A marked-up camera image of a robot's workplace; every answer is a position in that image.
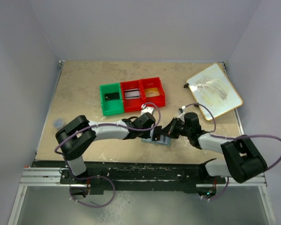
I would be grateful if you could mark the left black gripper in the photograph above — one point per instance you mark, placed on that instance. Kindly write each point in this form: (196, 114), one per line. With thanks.
(155, 133)

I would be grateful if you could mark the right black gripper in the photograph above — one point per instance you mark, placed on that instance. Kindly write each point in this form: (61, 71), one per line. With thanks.
(172, 127)

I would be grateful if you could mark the green card holder wallet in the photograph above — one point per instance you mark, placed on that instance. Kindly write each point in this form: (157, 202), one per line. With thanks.
(164, 141)

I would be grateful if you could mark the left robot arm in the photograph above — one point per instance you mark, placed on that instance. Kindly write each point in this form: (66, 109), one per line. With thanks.
(77, 136)

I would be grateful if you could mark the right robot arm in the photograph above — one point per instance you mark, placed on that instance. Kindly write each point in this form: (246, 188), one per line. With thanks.
(242, 160)

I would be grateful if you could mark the orange credit card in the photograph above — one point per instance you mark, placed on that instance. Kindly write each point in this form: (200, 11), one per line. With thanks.
(151, 92)

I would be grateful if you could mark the white striped card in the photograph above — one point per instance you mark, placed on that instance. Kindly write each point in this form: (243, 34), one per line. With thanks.
(132, 94)

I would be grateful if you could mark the black card in green bin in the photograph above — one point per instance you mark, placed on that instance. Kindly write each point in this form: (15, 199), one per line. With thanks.
(112, 96)

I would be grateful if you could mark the middle red plastic bin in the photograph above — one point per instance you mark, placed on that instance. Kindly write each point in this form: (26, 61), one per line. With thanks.
(132, 105)

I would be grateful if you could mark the red plastic bin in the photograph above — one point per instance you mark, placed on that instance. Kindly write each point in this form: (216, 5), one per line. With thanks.
(132, 105)
(160, 100)

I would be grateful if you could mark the right red plastic bin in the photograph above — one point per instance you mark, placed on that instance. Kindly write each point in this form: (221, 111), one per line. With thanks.
(160, 100)

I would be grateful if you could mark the green plastic bin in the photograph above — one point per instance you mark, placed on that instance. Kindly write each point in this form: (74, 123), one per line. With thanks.
(111, 107)

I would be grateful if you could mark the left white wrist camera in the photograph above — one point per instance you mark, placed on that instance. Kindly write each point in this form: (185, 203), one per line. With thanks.
(146, 109)

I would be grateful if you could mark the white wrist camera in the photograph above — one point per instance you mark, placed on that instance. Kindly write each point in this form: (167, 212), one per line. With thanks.
(181, 111)
(146, 109)

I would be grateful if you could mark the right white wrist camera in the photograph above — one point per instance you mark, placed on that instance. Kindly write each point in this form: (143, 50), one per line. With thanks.
(181, 111)

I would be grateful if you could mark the whiteboard with wooden frame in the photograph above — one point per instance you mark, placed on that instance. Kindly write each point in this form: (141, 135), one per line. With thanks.
(213, 90)

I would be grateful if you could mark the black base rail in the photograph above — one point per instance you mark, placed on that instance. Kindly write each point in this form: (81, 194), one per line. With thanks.
(186, 178)

